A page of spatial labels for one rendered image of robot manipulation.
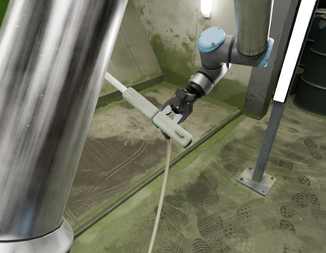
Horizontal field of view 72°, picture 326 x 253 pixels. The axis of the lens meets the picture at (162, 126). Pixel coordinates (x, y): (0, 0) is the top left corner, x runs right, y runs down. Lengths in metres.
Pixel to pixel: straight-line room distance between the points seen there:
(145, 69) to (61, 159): 2.59
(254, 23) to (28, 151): 0.54
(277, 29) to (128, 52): 1.53
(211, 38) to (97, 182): 1.13
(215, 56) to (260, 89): 1.51
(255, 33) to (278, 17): 1.50
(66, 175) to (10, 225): 0.06
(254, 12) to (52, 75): 0.46
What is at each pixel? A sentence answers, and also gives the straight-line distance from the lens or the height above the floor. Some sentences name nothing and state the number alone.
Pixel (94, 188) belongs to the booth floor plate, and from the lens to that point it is 1.53.
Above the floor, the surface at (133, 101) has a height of 0.77.
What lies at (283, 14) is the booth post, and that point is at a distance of 2.14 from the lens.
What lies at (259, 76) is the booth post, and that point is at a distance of 2.26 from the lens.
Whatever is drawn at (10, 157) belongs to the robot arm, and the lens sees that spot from 0.24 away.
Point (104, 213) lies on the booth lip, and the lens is 1.40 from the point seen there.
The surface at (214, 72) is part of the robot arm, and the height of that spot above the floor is 0.85.
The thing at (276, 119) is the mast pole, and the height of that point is 0.50.
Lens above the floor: 1.12
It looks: 32 degrees down
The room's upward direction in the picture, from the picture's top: straight up
